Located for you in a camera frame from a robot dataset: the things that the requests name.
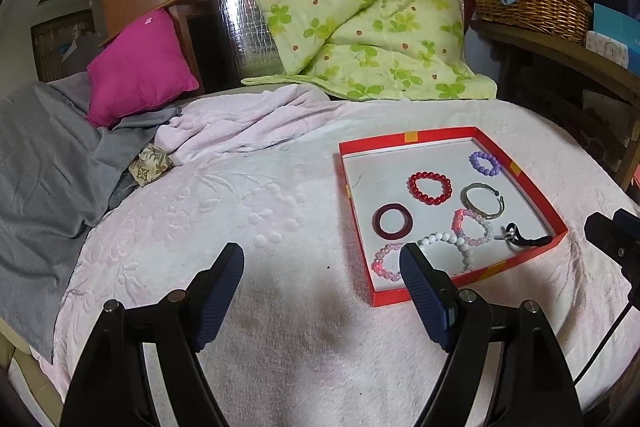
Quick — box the purple bead bracelet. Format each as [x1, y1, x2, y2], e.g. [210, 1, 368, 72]
[468, 150, 501, 178]

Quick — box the pale pink bead bracelet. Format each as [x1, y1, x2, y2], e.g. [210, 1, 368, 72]
[451, 208, 496, 248]
[372, 241, 407, 283]

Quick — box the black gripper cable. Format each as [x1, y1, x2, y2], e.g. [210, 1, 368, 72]
[572, 292, 640, 383]

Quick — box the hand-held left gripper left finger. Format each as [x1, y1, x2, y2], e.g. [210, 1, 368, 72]
[60, 242, 246, 427]

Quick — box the red bead bracelet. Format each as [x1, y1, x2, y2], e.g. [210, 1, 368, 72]
[407, 171, 453, 206]

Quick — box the white bead bracelet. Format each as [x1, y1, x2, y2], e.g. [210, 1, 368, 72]
[417, 231, 476, 273]

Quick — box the small patterned cloth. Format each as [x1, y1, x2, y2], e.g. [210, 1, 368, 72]
[127, 143, 175, 185]

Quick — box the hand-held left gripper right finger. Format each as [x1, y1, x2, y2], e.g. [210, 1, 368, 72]
[398, 242, 583, 427]

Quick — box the black hair tie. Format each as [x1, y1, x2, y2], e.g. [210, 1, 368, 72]
[495, 222, 555, 250]

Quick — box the wicker basket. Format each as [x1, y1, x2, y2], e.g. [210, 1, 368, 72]
[465, 0, 593, 46]

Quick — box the wooden side table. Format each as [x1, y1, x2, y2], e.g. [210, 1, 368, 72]
[470, 19, 640, 192]

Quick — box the white cardboard box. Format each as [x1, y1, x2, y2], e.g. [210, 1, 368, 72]
[585, 31, 630, 68]

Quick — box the blue cardboard box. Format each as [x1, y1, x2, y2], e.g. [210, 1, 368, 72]
[592, 3, 640, 75]

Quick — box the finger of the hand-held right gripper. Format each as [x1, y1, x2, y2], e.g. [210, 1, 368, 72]
[584, 208, 640, 280]

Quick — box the red cardboard tray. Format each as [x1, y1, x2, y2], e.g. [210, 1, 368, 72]
[338, 126, 568, 308]

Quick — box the dark red bangle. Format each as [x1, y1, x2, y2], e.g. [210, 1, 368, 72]
[371, 203, 414, 241]

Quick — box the silver open bangle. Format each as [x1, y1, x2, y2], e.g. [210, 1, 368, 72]
[460, 183, 506, 222]

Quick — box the brown woven panel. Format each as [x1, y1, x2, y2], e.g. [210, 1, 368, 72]
[31, 14, 98, 84]

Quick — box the green floral quilt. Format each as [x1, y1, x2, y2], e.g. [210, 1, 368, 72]
[214, 0, 498, 102]

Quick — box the grey blanket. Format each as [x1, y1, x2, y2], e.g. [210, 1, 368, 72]
[0, 72, 183, 360]

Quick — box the magenta pillow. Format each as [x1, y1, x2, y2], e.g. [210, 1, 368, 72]
[86, 9, 201, 128]

